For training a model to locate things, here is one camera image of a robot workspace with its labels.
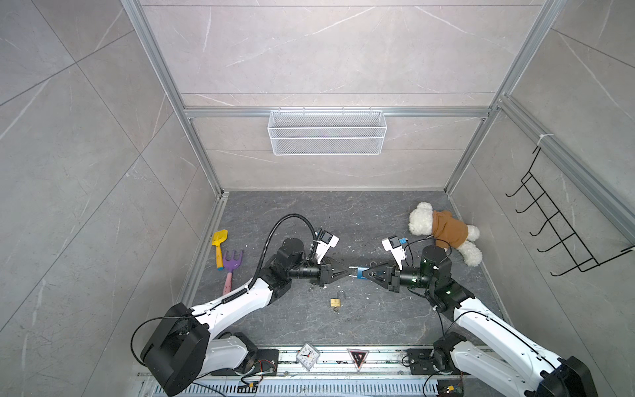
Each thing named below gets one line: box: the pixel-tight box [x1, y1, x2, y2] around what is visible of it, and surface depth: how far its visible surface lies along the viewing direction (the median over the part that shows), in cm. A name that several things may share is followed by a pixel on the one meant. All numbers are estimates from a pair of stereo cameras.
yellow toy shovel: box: [211, 229, 229, 271], surface depth 100 cm
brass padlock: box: [329, 289, 347, 308], surface depth 87 cm
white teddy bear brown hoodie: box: [408, 201, 483, 267], surface depth 99 cm
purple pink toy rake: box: [222, 249, 244, 296], surface depth 96 cm
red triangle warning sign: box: [346, 348, 370, 373], surface depth 76 cm
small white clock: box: [296, 342, 320, 372], surface depth 75 cm
